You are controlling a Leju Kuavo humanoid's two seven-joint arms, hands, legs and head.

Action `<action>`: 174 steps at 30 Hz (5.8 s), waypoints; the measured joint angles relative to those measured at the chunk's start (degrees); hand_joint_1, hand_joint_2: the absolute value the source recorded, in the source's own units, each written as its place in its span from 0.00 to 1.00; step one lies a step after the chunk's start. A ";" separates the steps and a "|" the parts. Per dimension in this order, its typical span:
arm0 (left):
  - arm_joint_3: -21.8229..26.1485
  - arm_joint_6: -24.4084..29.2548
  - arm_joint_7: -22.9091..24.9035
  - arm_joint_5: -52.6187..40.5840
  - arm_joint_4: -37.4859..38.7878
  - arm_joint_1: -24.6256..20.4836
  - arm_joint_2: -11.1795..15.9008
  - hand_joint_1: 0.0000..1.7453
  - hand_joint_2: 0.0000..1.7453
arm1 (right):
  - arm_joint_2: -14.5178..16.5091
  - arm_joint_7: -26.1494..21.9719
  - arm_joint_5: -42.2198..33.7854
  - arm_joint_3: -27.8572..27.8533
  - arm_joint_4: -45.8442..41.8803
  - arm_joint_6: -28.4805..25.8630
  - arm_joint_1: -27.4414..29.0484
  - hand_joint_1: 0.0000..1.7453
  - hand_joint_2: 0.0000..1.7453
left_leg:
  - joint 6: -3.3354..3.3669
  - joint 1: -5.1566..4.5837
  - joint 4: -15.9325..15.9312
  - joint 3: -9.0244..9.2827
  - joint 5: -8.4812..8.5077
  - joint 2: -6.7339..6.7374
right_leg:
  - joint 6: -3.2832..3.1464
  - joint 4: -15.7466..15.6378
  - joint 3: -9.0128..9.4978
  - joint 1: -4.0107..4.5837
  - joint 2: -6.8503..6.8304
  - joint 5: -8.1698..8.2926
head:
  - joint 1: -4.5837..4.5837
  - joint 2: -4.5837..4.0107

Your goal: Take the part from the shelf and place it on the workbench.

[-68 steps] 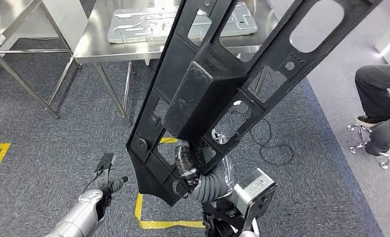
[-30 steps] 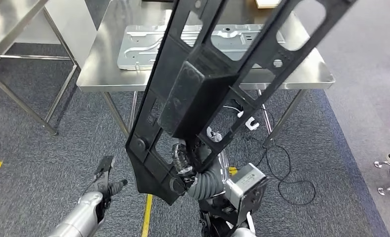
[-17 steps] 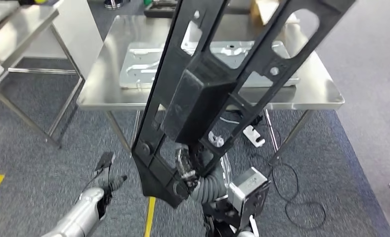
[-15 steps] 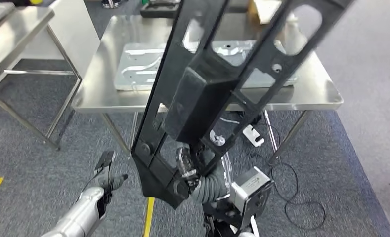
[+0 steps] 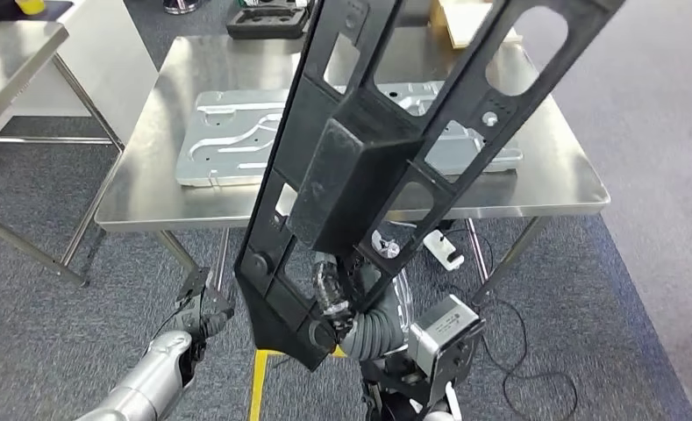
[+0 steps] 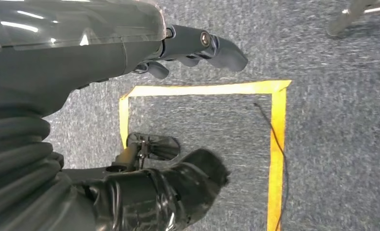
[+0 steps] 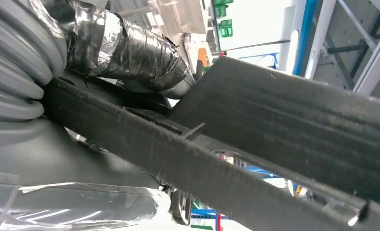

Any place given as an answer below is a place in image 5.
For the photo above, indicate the cardboard box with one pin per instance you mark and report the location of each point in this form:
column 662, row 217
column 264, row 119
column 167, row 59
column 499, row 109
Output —
column 437, row 17

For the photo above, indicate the embossed aluminium plate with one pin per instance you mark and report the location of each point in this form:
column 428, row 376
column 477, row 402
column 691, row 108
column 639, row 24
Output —
column 229, row 145

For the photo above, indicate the stainless steel side table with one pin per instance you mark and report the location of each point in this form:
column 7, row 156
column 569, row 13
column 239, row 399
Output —
column 8, row 64

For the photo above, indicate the white power strip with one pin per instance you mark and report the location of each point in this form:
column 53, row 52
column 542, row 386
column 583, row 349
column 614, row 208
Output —
column 441, row 250

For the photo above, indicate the stainless steel workbench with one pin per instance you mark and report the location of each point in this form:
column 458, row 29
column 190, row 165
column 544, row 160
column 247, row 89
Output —
column 148, row 197

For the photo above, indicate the yellow object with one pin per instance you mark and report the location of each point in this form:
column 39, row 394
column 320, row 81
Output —
column 30, row 6

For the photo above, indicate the white sheet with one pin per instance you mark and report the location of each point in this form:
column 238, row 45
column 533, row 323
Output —
column 467, row 23

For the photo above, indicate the black plastic frame part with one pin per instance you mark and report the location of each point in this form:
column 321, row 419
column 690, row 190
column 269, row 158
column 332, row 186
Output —
column 345, row 174

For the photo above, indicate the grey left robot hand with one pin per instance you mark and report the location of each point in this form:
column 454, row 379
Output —
column 209, row 316

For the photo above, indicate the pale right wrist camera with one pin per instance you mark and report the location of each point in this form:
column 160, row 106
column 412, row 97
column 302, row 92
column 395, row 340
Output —
column 438, row 325

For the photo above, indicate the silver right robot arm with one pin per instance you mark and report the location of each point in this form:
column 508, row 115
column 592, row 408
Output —
column 374, row 337

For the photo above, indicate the chrome stool base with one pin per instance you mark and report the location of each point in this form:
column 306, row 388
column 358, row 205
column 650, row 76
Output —
column 180, row 7

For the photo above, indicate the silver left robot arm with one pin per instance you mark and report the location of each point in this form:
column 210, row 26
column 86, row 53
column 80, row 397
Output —
column 148, row 380

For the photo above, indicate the clear plastic right hand cover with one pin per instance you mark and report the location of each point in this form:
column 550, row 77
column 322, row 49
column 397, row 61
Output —
column 406, row 308

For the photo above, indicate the black foam case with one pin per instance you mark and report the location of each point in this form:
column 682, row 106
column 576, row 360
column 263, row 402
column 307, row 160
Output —
column 264, row 23

